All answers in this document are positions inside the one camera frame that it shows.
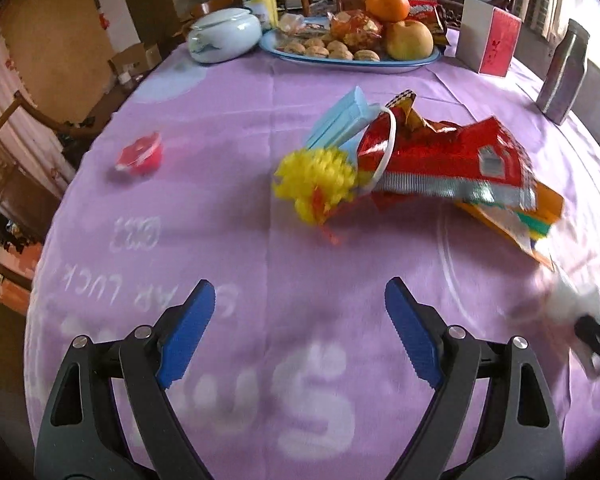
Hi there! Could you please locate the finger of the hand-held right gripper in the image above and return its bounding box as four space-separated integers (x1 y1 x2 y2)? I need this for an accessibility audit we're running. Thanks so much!
574 314 600 348

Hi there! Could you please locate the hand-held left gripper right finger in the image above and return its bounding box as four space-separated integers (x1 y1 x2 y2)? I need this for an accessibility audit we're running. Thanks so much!
384 276 565 480

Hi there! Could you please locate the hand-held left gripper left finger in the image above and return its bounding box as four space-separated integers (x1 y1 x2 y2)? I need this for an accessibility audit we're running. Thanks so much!
34 279 217 480

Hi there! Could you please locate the orange striped packet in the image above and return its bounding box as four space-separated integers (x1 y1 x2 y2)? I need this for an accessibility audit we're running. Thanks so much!
455 180 566 268

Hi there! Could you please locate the yellow pompom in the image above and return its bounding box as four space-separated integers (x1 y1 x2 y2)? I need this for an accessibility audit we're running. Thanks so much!
272 147 358 226

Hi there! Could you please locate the red foil snack wrapper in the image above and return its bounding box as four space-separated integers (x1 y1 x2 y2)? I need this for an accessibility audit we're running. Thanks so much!
355 90 538 211

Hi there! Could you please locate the red jelly cup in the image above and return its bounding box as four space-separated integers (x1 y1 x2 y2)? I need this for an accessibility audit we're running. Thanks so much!
115 131 165 177

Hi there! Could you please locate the blue face mask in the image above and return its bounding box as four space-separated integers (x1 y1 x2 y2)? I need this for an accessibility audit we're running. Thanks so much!
302 85 398 153

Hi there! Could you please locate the purple printed tablecloth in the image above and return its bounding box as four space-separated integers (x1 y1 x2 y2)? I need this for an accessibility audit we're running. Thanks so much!
24 25 600 480

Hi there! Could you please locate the grey metal bottle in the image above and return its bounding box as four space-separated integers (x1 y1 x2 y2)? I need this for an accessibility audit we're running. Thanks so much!
535 18 591 126

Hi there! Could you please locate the round-backed wooden chair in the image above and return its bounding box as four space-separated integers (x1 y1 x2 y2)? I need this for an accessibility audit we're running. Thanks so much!
0 91 106 196

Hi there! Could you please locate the blue oval plate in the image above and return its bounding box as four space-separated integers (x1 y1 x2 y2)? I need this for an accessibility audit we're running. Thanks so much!
259 16 442 75

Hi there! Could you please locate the open cardboard box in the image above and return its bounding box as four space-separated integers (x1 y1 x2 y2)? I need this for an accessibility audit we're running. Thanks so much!
107 41 162 78

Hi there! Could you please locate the yellow apple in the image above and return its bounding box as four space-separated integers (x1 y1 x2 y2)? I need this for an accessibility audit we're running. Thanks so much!
385 19 436 61

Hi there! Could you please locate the pile of walnuts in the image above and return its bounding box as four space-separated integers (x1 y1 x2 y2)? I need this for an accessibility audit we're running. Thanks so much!
282 35 381 63

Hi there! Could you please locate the white ceramic lidded jar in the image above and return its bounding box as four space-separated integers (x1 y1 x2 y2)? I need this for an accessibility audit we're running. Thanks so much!
187 7 263 64

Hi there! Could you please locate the red and white box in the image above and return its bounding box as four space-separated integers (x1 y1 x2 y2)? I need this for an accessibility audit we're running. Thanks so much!
454 0 523 78

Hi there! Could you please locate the clear bag of orange sweets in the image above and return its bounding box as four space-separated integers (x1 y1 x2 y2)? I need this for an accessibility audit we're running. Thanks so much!
328 10 385 52

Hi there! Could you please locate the floral pink curtain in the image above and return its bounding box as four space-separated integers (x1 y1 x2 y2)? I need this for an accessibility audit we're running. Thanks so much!
0 25 76 196

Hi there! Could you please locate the red snack packet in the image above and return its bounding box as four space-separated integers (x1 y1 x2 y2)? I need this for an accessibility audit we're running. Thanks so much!
405 0 448 48

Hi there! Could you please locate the small clear bag of sweets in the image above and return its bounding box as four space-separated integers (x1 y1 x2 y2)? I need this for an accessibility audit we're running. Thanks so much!
277 12 306 36

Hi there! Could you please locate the orange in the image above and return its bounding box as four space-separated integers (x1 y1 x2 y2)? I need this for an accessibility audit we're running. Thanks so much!
365 0 411 23

